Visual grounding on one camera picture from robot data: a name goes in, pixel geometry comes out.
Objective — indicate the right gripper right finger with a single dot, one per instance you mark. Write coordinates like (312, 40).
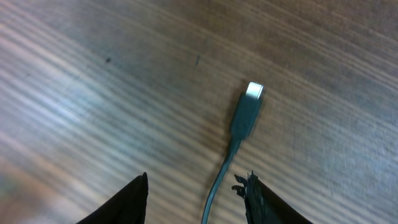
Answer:
(263, 206)

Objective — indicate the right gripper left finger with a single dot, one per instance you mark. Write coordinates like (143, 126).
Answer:
(128, 206)

